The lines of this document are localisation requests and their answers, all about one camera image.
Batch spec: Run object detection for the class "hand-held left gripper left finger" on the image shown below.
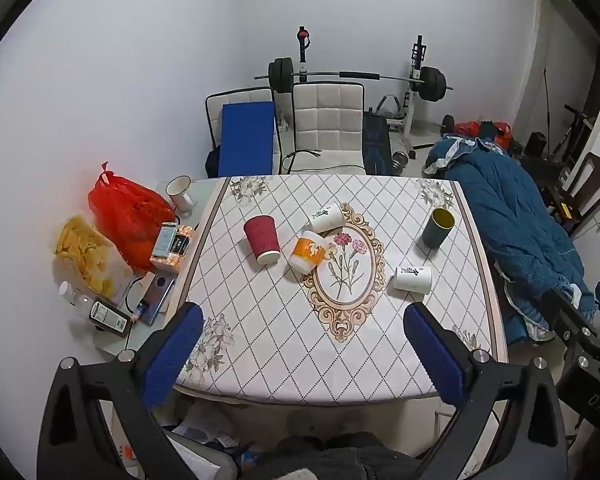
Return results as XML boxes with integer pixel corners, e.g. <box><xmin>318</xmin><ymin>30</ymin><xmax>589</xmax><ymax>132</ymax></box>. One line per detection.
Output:
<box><xmin>36</xmin><ymin>302</ymin><xmax>204</xmax><ymax>480</ymax></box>

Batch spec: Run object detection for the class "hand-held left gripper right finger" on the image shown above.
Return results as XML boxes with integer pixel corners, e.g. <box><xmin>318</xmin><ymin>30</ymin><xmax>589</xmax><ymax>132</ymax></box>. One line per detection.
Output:
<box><xmin>403</xmin><ymin>302</ymin><xmax>569</xmax><ymax>480</ymax></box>

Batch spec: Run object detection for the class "white cup with red mark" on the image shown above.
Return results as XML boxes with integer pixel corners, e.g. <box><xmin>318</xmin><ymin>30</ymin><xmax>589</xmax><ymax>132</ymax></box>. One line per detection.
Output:
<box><xmin>393</xmin><ymin>265</ymin><xmax>433</xmax><ymax>294</ymax></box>

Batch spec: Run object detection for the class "dark green cup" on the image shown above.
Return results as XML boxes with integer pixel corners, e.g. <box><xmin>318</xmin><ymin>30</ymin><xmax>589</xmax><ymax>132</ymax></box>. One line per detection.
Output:
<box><xmin>421</xmin><ymin>208</ymin><xmax>456</xmax><ymax>249</ymax></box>

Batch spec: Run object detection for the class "red ribbed paper cup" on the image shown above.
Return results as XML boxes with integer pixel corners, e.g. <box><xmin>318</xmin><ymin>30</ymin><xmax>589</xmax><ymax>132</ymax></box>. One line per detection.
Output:
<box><xmin>243</xmin><ymin>215</ymin><xmax>282</xmax><ymax>266</ymax></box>

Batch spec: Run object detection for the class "orange and white cup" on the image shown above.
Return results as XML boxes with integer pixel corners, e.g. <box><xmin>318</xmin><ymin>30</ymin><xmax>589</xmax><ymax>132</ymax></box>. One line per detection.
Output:
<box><xmin>288</xmin><ymin>230</ymin><xmax>327</xmax><ymax>272</ymax></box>

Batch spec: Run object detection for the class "white cup with black print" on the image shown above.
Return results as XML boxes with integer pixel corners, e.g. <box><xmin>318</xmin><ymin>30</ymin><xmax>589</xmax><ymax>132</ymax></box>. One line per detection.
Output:
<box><xmin>308</xmin><ymin>202</ymin><xmax>345</xmax><ymax>233</ymax></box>

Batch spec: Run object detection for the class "purple smartphone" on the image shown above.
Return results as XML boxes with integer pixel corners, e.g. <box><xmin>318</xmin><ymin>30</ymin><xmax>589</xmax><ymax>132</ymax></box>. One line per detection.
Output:
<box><xmin>134</xmin><ymin>272</ymin><xmax>176</xmax><ymax>326</ymax></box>

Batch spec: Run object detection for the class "dark bottle with label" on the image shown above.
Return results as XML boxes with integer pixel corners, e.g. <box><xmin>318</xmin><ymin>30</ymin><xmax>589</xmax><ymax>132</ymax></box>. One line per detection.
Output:
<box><xmin>89</xmin><ymin>298</ymin><xmax>134</xmax><ymax>337</ymax></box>

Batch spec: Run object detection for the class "orange tissue pack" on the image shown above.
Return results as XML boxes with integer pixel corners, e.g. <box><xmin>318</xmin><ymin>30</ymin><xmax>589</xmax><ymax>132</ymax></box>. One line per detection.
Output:
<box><xmin>149</xmin><ymin>251</ymin><xmax>187</xmax><ymax>274</ymax></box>

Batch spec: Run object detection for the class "floral diamond pattern tablecloth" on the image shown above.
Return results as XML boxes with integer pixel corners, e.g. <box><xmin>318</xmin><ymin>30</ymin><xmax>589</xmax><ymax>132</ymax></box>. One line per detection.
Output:
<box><xmin>172</xmin><ymin>175</ymin><xmax>509</xmax><ymax>407</ymax></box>

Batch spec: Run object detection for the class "blue quilted jacket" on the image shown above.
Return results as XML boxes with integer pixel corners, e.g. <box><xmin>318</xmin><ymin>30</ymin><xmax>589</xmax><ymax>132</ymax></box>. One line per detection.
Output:
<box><xmin>422</xmin><ymin>132</ymin><xmax>597</xmax><ymax>345</ymax></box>

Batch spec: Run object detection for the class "black small box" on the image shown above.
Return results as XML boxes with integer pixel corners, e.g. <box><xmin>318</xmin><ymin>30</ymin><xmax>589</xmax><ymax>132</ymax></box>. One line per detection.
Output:
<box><xmin>172</xmin><ymin>226</ymin><xmax>194</xmax><ymax>257</ymax></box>

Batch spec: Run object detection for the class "light blue small box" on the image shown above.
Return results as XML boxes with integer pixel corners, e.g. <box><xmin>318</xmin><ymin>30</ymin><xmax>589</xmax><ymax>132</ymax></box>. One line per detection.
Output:
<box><xmin>152</xmin><ymin>224</ymin><xmax>177</xmax><ymax>260</ymax></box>

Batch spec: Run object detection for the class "clear bottle with white cap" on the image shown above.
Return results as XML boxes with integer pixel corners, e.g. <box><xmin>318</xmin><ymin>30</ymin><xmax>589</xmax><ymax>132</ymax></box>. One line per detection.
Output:
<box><xmin>58</xmin><ymin>281</ymin><xmax>94</xmax><ymax>319</ymax></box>

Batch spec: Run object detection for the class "brown wooden chair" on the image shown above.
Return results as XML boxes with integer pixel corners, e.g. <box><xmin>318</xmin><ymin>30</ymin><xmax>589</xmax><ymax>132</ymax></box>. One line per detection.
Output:
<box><xmin>544</xmin><ymin>152</ymin><xmax>600</xmax><ymax>239</ymax></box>

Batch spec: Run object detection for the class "clear bag of yellow chips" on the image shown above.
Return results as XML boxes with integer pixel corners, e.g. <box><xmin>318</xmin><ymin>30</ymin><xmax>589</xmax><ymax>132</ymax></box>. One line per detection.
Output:
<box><xmin>54</xmin><ymin>214</ymin><xmax>134</xmax><ymax>302</ymax></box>

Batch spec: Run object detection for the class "dark grey clothing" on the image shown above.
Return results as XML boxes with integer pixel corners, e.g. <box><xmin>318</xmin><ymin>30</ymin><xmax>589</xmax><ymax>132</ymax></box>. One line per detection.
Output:
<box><xmin>257</xmin><ymin>431</ymin><xmax>433</xmax><ymax>480</ymax></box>

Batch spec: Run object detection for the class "red plastic bag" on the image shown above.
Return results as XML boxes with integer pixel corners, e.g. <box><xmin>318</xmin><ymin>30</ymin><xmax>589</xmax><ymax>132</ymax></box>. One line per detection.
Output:
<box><xmin>88</xmin><ymin>161</ymin><xmax>177</xmax><ymax>272</ymax></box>

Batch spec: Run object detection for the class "white mug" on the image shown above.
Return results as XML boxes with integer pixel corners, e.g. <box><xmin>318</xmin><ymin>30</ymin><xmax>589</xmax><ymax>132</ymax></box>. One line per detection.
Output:
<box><xmin>166</xmin><ymin>176</ymin><xmax>197</xmax><ymax>211</ymax></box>

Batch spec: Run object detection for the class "black cylinder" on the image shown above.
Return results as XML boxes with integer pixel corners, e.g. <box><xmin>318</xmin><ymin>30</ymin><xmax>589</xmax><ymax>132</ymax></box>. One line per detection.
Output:
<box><xmin>524</xmin><ymin>131</ymin><xmax>548</xmax><ymax>157</ymax></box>

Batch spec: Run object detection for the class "dumbbell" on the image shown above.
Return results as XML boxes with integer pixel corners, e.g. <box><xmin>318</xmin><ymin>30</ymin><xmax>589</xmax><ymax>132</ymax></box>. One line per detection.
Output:
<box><xmin>391</xmin><ymin>148</ymin><xmax>422</xmax><ymax>172</ymax></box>

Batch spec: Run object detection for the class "black and blue bench pad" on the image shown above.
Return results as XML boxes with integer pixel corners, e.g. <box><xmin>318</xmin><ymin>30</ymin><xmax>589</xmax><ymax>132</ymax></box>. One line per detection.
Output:
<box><xmin>362</xmin><ymin>113</ymin><xmax>394</xmax><ymax>176</ymax></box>

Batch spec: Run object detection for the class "blue cushion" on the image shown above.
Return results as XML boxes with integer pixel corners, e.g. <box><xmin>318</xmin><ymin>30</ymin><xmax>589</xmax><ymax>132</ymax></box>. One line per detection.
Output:
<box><xmin>217</xmin><ymin>101</ymin><xmax>276</xmax><ymax>178</ymax></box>

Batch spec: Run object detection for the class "white padded chair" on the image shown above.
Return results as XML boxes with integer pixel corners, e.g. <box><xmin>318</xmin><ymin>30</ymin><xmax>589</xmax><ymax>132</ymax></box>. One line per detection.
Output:
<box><xmin>290</xmin><ymin>82</ymin><xmax>367</xmax><ymax>175</ymax></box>

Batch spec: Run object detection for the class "white barbell rack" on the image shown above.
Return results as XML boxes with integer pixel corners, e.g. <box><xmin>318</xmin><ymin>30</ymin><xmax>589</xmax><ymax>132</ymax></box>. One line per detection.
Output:
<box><xmin>294</xmin><ymin>26</ymin><xmax>429</xmax><ymax>150</ymax></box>

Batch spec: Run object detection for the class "black barbell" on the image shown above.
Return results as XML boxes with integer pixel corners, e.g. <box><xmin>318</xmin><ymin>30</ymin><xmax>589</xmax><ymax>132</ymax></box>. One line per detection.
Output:
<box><xmin>254</xmin><ymin>57</ymin><xmax>455</xmax><ymax>106</ymax></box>

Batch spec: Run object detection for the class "white chair with black trim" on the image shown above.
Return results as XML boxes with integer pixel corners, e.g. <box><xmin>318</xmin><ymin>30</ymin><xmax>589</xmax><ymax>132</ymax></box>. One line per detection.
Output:
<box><xmin>205</xmin><ymin>87</ymin><xmax>282</xmax><ymax>177</ymax></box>

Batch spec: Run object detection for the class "black cable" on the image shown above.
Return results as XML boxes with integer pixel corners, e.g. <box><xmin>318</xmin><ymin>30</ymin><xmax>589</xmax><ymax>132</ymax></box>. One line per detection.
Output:
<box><xmin>280</xmin><ymin>148</ymin><xmax>327</xmax><ymax>174</ymax></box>

